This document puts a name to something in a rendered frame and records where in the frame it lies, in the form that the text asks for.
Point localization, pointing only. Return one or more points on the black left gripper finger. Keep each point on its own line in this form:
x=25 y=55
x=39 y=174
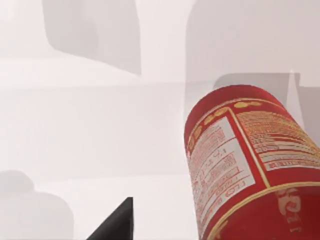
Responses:
x=119 y=223

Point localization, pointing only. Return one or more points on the red and white can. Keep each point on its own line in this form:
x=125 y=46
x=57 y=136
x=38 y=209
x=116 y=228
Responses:
x=245 y=165

